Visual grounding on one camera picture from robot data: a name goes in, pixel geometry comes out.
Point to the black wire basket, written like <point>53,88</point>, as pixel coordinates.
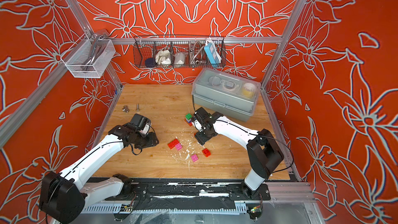
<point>147,46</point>

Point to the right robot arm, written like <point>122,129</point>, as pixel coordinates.
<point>263,151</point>

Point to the blue white box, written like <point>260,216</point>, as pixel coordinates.
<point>212,53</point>

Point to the long red lego brick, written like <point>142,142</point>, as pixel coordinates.
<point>173,143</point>

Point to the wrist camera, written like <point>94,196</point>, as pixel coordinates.
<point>145,130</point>
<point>197,125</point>

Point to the aluminium frame rail right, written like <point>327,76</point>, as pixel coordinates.
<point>289,160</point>

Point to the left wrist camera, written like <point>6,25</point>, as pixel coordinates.
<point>145,130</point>

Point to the green lego brick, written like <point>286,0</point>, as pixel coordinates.
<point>188,116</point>

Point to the clear plastic storage box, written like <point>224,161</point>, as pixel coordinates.
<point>221,92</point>

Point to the pink lego brick lower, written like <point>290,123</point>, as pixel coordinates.
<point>194,157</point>

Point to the white crumpled cloth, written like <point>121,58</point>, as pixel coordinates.
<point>163,57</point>

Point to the metal tongs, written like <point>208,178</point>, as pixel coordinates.
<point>97,48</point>

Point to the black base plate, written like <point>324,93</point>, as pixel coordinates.
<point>231,189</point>

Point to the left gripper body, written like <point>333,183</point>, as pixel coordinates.
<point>148,140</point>

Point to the yellow tape roll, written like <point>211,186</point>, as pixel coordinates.
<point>248,90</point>

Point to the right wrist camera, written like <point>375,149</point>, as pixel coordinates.
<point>197,125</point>

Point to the clear plastic wall bin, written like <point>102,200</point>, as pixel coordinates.
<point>74,62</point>

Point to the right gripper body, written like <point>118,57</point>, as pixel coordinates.
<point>202,136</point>

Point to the dark blue round object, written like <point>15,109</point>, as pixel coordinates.
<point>150,63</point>

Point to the pink lego brick left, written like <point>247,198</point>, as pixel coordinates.
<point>178,146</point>

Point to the pink lego brick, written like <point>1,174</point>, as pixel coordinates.
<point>178,146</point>
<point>194,157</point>

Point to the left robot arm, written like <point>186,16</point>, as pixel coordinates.
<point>64,195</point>

